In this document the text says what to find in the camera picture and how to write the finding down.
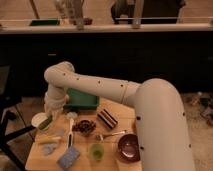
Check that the black white striped block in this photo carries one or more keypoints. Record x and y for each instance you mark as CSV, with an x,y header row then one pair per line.
x,y
107,119

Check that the green plastic cup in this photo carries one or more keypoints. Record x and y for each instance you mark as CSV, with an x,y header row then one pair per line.
x,y
96,152

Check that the silver fork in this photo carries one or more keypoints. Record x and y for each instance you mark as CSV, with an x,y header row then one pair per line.
x,y
101,137

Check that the green object on counter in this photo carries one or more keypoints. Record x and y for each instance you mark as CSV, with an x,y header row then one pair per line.
x,y
44,22

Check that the blue sponge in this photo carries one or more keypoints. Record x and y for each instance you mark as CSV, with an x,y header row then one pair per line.
x,y
68,158

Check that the bowl of dark grapes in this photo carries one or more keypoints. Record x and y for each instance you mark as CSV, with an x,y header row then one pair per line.
x,y
85,127

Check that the grey crumpled cloth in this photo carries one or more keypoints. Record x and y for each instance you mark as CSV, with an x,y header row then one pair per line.
x,y
49,148

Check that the black chair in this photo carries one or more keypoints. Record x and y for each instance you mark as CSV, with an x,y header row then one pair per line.
x,y
5,116

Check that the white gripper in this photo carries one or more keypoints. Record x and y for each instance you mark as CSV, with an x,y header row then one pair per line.
x,y
55,98

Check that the dark brown bowl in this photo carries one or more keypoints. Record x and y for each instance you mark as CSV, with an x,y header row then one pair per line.
x,y
128,148

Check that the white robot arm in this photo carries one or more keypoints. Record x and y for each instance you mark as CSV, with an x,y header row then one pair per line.
x,y
161,124

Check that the white paper cup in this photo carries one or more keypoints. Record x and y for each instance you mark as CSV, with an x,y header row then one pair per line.
x,y
39,118

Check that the green plastic tray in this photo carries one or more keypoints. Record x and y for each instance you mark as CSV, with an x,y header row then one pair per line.
x,y
81,101

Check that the green pepper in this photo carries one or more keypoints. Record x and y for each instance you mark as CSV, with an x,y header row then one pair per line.
x,y
45,123

